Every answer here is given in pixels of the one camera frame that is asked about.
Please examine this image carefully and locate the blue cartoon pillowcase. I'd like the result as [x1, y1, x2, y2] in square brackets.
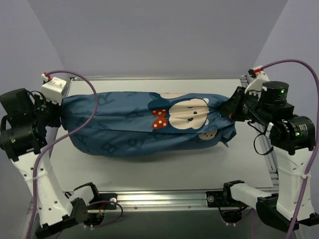
[61, 92, 236, 157]

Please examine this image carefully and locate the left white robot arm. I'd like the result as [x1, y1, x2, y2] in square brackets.
[0, 86, 101, 239]

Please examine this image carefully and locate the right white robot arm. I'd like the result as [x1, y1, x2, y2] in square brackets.
[219, 81, 319, 236]

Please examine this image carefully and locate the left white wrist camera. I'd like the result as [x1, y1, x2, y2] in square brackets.
[40, 77, 68, 105]

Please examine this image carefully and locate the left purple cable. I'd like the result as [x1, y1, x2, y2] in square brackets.
[26, 70, 124, 239]

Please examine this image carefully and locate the purple cable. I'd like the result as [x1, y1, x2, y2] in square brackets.
[251, 59, 319, 239]
[26, 70, 124, 239]

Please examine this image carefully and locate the aluminium right side rail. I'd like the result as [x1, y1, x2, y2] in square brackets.
[240, 75, 279, 189]

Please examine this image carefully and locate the aluminium rail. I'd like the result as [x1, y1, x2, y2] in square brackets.
[240, 75, 279, 189]
[27, 186, 297, 214]

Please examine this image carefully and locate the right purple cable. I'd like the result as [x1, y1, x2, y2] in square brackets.
[251, 59, 319, 239]

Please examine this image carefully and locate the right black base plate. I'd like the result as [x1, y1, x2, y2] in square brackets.
[206, 191, 247, 208]

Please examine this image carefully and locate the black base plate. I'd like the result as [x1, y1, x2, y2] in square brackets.
[206, 191, 247, 208]
[71, 192, 118, 210]

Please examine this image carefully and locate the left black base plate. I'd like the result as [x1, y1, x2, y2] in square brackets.
[71, 192, 118, 210]

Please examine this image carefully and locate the aluminium front rail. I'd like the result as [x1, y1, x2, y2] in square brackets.
[27, 186, 297, 214]

